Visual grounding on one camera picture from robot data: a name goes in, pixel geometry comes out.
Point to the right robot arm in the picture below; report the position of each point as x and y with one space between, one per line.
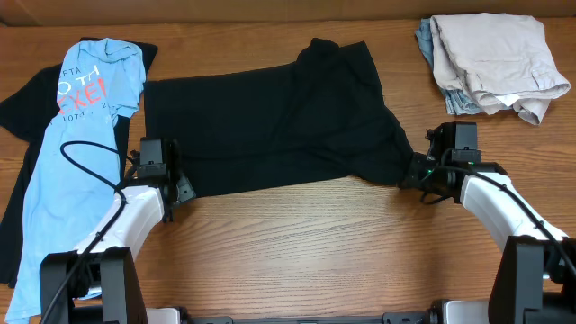
535 282

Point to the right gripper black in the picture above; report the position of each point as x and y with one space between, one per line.
412 170

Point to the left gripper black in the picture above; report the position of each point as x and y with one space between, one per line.
184 191

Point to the folded blue jeans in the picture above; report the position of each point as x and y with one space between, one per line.
456 102

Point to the black t-shirt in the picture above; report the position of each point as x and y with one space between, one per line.
25 114
321 117

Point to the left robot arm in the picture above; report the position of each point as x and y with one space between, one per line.
97 282

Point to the light blue t-shirt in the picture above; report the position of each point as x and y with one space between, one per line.
71 187

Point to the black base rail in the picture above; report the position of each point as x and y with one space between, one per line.
306 320

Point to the beige folded shorts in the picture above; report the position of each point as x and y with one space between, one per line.
499 61

